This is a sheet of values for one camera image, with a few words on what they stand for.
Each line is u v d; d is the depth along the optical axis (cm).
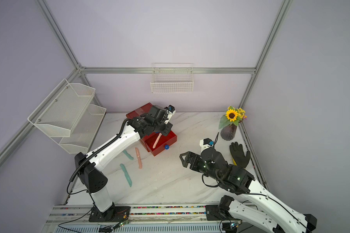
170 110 69
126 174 88
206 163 48
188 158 57
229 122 84
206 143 60
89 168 44
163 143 86
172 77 107
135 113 91
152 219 73
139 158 94
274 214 41
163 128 70
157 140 77
